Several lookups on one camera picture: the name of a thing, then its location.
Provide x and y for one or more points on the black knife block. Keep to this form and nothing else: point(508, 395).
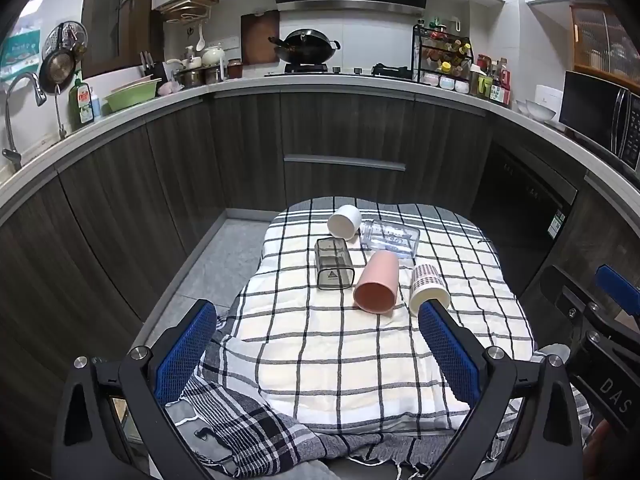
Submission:
point(159, 71)

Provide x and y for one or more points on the chrome kitchen faucet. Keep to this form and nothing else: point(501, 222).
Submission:
point(15, 110)

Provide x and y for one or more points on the green plastic basin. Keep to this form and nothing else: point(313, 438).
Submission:
point(130, 97)

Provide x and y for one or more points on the white bowls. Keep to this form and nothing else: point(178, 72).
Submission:
point(541, 110)

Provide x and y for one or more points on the white ladle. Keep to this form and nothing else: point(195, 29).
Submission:
point(200, 40)

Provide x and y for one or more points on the white teapot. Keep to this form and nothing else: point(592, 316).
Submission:
point(213, 55)

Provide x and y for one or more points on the black spice rack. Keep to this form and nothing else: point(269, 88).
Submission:
point(442, 55)

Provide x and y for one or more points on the dark brown cutting board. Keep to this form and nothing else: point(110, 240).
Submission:
point(260, 35)

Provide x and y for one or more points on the brown ceramic jar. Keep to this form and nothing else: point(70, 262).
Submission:
point(235, 69)

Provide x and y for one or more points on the hanging frying pan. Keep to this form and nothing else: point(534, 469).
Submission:
point(56, 71)

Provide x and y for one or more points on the wooden glass-door cabinet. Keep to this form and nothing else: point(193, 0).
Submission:
point(605, 45)

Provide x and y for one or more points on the black built-in dishwasher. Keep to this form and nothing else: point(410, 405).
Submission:
point(520, 210)

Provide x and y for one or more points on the glass bowl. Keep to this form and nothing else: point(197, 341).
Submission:
point(522, 106)

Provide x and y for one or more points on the white cup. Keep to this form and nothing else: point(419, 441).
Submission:
point(345, 220)

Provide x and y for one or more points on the red label sauce bottle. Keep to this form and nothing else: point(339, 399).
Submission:
point(504, 85)

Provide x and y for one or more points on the thin chrome water tap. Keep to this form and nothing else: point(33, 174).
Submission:
point(60, 115)

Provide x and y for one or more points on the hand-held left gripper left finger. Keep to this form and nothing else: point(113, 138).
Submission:
point(184, 357)

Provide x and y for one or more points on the white wall socket panel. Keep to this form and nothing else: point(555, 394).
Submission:
point(548, 95)

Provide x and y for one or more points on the pink cup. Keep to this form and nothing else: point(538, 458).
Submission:
point(377, 282)

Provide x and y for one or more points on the steel pot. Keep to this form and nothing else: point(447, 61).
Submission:
point(190, 77)

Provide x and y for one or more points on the black wok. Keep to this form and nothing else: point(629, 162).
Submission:
point(307, 47)

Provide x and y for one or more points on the round hanging strainer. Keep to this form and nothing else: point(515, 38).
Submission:
point(67, 35)

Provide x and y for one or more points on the clear glass cup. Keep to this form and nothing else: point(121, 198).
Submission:
point(390, 237)

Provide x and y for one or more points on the white black checked cloth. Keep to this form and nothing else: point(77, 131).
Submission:
point(350, 360)

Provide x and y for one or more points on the person's right hand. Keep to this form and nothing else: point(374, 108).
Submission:
point(598, 447)

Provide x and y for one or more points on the green dish soap bottle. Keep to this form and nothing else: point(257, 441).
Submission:
point(81, 102)

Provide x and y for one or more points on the grey transparent square cup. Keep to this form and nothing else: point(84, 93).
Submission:
point(332, 262)

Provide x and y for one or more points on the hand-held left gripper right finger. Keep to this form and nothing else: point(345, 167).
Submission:
point(450, 352)

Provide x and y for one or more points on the wall rack with wooden boards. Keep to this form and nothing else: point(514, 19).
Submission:
point(190, 6)

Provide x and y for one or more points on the checked pattern paper cup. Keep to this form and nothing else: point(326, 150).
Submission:
point(429, 287)

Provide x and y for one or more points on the dark plaid cloth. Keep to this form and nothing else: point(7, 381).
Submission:
point(240, 425)

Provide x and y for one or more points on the grey fringed cloth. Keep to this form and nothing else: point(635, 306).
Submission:
point(380, 444)

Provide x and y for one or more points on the wall poster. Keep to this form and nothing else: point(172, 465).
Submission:
point(20, 55)

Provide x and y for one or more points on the dark wood base cabinets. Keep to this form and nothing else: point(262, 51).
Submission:
point(150, 200)

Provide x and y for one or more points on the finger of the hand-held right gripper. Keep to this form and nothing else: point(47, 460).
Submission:
point(565, 287)
point(617, 282)

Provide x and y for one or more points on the gas stove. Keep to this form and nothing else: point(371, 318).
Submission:
point(320, 70)

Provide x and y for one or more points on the black microwave oven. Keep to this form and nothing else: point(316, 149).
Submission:
point(600, 115)

